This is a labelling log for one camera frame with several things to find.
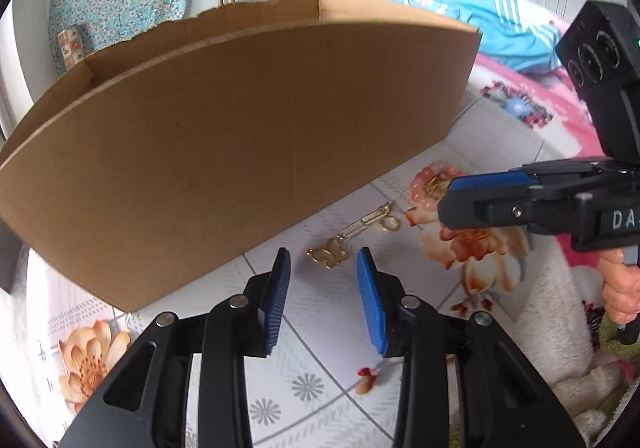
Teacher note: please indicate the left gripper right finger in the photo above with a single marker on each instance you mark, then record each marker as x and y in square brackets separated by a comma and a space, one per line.
[503, 400]

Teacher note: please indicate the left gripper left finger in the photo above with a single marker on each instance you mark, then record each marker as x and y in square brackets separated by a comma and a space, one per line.
[142, 402]

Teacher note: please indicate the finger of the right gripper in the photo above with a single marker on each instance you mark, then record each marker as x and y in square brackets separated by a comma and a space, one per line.
[493, 180]

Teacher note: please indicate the gold butterfly brooch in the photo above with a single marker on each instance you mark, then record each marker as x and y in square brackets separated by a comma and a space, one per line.
[331, 254]

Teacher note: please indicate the gold jewelry piece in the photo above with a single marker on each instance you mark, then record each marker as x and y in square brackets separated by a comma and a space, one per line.
[436, 187]

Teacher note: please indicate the right hand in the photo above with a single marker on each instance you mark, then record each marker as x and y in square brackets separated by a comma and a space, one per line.
[621, 284]

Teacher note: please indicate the white fluffy towel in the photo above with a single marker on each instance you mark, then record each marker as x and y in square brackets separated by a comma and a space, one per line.
[552, 332]

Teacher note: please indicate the silver rhinestone hair clip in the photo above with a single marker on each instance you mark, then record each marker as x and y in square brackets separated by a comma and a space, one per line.
[382, 217]

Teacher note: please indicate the pink floral blanket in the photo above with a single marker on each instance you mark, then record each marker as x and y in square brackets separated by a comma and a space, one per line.
[529, 84]

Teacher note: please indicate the blue clothing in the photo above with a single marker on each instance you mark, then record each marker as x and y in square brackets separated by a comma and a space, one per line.
[480, 22]

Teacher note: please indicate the floral white mat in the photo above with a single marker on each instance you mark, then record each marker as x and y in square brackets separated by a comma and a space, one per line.
[324, 385]

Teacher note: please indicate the brown cardboard box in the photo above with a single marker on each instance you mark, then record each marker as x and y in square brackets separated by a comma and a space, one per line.
[159, 159]

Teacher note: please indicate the patterned small box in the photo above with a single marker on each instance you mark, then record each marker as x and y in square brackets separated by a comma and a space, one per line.
[71, 46]

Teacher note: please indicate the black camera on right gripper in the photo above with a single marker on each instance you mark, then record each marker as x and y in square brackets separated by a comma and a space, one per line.
[600, 52]

